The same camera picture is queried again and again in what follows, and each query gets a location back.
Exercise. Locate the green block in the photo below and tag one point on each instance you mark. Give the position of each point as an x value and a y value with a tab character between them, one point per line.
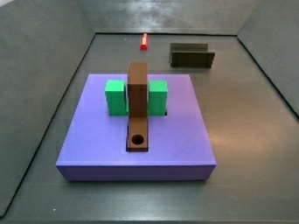
117	101

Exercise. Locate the brown L-shaped bracket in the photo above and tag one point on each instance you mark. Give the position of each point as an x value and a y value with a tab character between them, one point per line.
136	95

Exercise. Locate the red peg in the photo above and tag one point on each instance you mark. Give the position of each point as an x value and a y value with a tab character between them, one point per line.
144	42

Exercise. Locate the black angle fixture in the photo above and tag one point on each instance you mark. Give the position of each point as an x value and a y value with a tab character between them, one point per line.
189	55

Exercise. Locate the purple base block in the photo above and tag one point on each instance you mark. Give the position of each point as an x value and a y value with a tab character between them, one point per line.
100	152

